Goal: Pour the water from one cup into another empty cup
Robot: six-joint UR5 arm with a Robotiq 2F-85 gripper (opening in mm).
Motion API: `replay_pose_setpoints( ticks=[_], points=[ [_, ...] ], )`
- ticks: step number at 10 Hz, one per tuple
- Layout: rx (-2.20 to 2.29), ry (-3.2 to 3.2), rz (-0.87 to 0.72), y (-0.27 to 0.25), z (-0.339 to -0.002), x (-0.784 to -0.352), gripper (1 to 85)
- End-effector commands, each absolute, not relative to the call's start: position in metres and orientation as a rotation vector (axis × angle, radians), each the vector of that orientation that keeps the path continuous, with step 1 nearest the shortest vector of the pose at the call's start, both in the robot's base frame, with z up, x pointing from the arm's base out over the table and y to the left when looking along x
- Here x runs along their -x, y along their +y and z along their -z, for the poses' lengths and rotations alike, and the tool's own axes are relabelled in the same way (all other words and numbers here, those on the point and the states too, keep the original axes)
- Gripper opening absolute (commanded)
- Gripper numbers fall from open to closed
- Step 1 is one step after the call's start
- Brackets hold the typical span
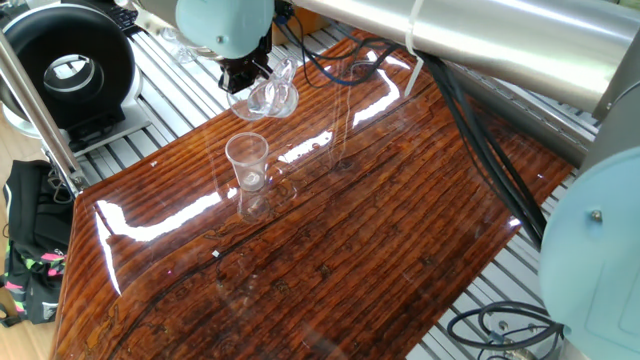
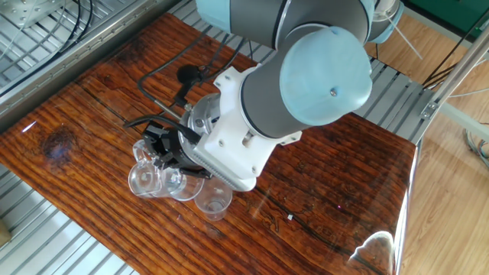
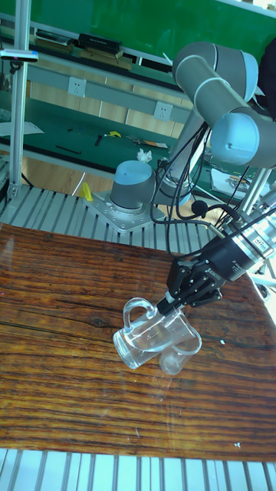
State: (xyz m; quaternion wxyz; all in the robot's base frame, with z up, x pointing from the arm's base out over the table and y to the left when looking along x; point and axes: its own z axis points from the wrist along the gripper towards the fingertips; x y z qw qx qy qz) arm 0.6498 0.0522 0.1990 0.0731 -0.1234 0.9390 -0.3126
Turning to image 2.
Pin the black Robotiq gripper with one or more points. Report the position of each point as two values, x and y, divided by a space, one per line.
177 151

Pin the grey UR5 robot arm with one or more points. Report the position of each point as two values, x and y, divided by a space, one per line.
324 76

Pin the clear plastic cup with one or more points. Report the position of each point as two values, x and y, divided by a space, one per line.
214 208

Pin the silver force sensor flange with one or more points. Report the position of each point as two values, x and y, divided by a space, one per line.
202 118

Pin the black foam microphone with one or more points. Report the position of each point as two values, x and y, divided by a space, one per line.
189 73

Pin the brown wooden board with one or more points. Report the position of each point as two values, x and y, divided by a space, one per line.
324 172

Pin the beige cardboard piece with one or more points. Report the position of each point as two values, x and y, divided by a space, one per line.
4 233

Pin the perforated silver metal plate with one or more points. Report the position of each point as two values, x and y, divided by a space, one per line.
26 9

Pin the grey metal table rail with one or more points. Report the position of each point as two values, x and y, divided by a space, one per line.
76 63

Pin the aluminium frame beam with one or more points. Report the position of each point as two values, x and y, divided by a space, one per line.
458 68

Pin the grey frame rail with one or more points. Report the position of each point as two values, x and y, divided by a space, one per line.
470 122

